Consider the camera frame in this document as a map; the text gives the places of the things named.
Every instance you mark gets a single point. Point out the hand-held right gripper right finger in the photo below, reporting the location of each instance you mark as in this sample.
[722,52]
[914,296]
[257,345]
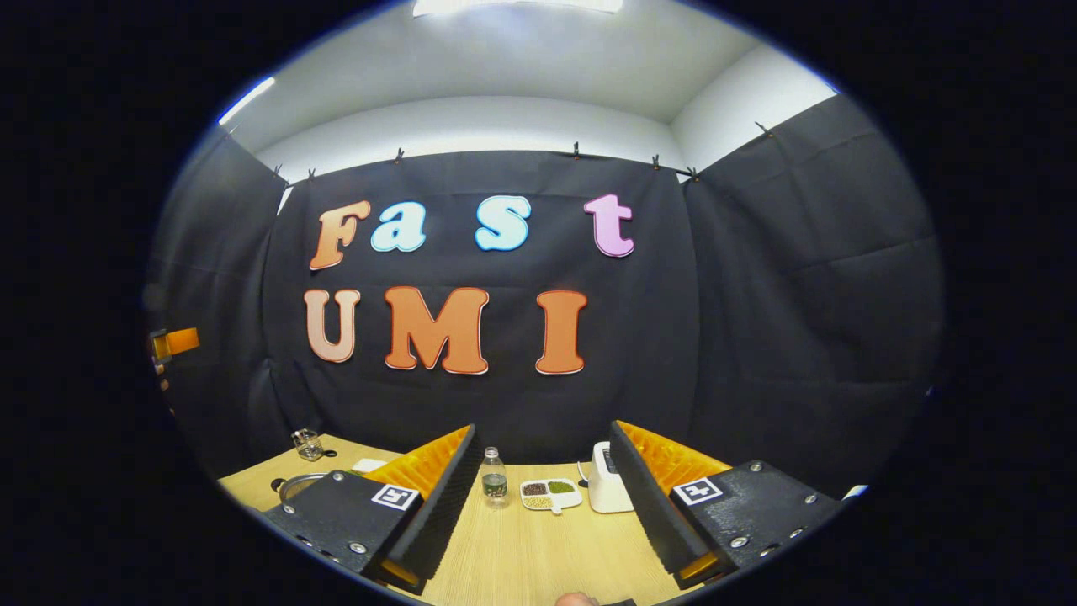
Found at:
[644,497]

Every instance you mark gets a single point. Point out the black backdrop cloth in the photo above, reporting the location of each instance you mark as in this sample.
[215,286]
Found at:
[757,337]

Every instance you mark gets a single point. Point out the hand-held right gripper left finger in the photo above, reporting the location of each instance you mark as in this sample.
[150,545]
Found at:
[446,497]

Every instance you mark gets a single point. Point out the large ceiling light panel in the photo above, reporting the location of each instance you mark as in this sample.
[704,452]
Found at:
[517,5]

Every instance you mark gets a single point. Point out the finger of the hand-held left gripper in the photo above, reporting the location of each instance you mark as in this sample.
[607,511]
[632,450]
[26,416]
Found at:
[181,341]

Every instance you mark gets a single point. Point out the steel pot with soybeans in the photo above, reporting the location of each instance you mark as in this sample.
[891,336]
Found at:
[296,483]

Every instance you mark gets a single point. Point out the clear plastic water bottle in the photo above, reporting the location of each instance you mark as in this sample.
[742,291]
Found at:
[495,484]

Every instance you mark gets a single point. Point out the white toaster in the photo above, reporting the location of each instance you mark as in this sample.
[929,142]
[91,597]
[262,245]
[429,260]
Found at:
[607,492]

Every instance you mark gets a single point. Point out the white divided dish of beans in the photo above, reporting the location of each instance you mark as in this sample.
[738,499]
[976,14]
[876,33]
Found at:
[551,495]

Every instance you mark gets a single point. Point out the narrow ceiling light strip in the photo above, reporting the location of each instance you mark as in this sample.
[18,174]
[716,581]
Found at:
[246,101]

